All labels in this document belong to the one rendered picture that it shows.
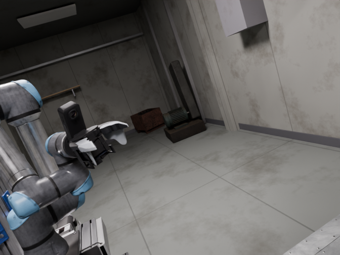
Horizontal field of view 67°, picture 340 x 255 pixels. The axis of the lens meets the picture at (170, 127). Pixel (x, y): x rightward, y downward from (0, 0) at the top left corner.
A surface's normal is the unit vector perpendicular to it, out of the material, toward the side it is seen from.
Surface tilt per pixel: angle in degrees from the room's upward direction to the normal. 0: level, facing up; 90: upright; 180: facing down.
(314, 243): 0
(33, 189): 48
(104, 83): 90
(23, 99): 91
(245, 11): 90
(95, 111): 90
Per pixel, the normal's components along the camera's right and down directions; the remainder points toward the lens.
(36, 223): 0.67, -0.07
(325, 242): -0.33, -0.92
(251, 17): 0.31, 0.11
